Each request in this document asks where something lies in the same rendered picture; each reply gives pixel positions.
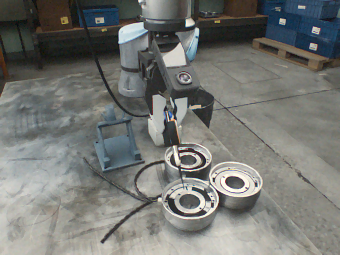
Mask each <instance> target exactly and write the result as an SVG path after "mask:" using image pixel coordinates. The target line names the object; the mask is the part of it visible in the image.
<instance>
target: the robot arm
mask: <svg viewBox="0 0 340 255"><path fill-rule="evenodd" d="M138 4H139V5H142V16H143V18H144V19H143V22H141V23H134V24H130V25H126V26H125V27H123V28H121V29H120V31H119V41H118V44H119V46H120V47H119V51H120V57H121V59H120V63H121V68H122V71H121V74H120V78H119V82H118V91H119V93H120V94H121V95H124V96H127V97H133V98H141V97H143V98H144V100H145V103H146V105H147V107H148V110H149V115H150V117H151V118H152V121H153V124H154V126H155V128H156V129H157V130H158V131H159V132H160V134H163V132H164V131H165V125H164V119H165V115H164V114H163V110H164V108H165V106H166V98H165V97H164V96H163V95H161V94H160V93H159V91H160V92H161V93H162V94H163V93H164V92H165V90H168V93H169V96H170V101H171V104H172V106H173V114H174V119H175V120H176V122H177V126H178V128H179V126H180V124H181V122H182V121H183V118H184V117H185V115H186V112H187V110H188V108H189V105H190V102H191V101H192V97H193V96H195V95H196V93H197V90H198V89H199V87H200V82H199V80H198V79H197V76H196V74H195V72H194V69H193V67H192V66H191V63H192V62H193V61H194V59H195V55H196V50H197V44H198V36H199V29H198V28H197V27H195V22H194V21H193V20H192V19H191V0H138Z"/></svg>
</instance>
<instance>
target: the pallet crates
mask: <svg viewBox="0 0 340 255"><path fill-rule="evenodd" d="M285 4H286V5H285V8H277V9H269V13H268V14H269V16H268V22H267V27H266V28H267V29H266V35H265V37H263V38H257V39H256V38H254V39H253V41H252V42H253V43H252V48H253V49H255V50H258V51H261V52H264V53H267V54H270V55H271V56H274V57H277V58H280V59H283V60H286V61H288V62H290V63H294V64H296V65H299V66H302V67H304V68H307V69H310V70H313V71H316V72H317V71H321V69H322V66H323V65H325V66H328V67H332V68H334V67H338V66H340V18H338V17H337V16H338V12H339V7H340V0H286V3H285ZM278 9H280V11H276V10H278ZM263 44H266V45H268V46H269V47H272V48H276V49H278V50H279V51H278V53H276V52H272V51H269V50H266V49H263ZM290 54H293V55H297V56H300V57H302V58H304V59H308V60H309V62H308V64H307V63H303V62H300V61H297V60H294V59H292V58H289V57H290Z"/></svg>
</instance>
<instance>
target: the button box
mask: <svg viewBox="0 0 340 255"><path fill-rule="evenodd" d="M148 129H149V135H150V136H151V138H152V139H153V142H154V144H155V145H156V146H161V145H165V144H164V141H163V136H162V134H160V132H159V131H158V130H157V129H156V128H155V126H154V124H153V121H152V119H151V118H150V119H148ZM178 129H179V134H180V138H181V141H182V127H181V125H180V126H179V128H178Z"/></svg>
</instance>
